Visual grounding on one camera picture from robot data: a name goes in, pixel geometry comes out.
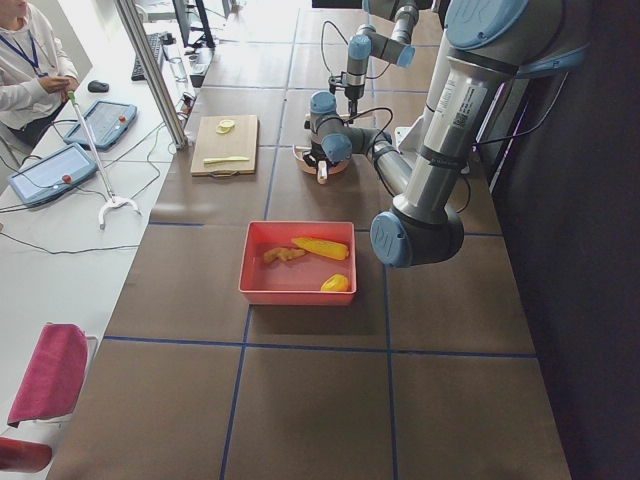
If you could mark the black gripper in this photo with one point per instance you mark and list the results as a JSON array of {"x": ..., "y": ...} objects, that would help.
[
  {"x": 314, "y": 161},
  {"x": 354, "y": 93}
]

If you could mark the beige plastic dustpan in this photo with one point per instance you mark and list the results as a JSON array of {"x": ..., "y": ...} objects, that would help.
[{"x": 322, "y": 174}]

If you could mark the yellow toy corn cob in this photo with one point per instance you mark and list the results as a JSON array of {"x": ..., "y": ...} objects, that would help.
[{"x": 322, "y": 247}]

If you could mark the brown toy ginger root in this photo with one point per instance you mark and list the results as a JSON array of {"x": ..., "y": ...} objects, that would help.
[{"x": 283, "y": 254}]

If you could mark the yellow toy lemon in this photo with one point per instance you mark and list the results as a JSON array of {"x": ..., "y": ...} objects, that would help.
[{"x": 336, "y": 283}]

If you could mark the wooden hand brush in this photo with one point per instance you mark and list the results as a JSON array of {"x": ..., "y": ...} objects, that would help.
[{"x": 347, "y": 118}]

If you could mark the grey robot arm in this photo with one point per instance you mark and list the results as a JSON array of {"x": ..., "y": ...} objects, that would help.
[
  {"x": 485, "y": 44},
  {"x": 367, "y": 42}
]

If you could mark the pink plastic bin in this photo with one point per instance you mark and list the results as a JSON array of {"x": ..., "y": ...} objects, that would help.
[{"x": 295, "y": 282}]

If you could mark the bamboo cutting board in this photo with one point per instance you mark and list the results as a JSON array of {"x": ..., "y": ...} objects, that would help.
[{"x": 241, "y": 141}]

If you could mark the lemon slice front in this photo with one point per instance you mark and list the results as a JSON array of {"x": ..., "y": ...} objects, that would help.
[{"x": 224, "y": 128}]

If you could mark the yellow-green plastic knife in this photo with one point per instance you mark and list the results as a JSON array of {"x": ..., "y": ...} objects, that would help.
[{"x": 215, "y": 160}]

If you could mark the black computer monitor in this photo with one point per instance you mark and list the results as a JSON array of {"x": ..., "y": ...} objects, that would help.
[{"x": 193, "y": 23}]

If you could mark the white reacher grabber tool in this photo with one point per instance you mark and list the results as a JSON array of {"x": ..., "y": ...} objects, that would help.
[{"x": 114, "y": 201}]

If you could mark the far blue teach pendant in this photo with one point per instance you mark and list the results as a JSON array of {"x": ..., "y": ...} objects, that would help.
[{"x": 109, "y": 121}]

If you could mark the blue teach pendant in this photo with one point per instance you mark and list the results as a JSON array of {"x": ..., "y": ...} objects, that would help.
[
  {"x": 109, "y": 121},
  {"x": 53, "y": 176}
]

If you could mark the black computer mouse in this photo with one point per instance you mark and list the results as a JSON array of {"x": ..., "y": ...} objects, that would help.
[{"x": 96, "y": 86}]

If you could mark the near blue teach pendant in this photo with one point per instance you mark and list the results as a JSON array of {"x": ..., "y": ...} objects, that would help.
[{"x": 53, "y": 176}]

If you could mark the seated person white shirt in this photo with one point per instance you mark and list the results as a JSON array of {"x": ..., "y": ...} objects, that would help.
[{"x": 36, "y": 73}]

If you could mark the magenta cloth on stand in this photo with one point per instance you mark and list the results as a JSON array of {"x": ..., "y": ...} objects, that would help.
[{"x": 54, "y": 376}]

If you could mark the red chair seat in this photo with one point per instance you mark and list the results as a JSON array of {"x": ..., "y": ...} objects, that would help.
[{"x": 23, "y": 456}]

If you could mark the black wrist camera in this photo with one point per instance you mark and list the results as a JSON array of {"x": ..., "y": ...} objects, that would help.
[{"x": 335, "y": 83}]

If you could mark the white pillar mount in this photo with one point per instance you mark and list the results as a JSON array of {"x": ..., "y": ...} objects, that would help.
[{"x": 410, "y": 139}]

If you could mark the aluminium frame post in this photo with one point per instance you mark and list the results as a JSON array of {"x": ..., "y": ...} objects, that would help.
[{"x": 134, "y": 28}]

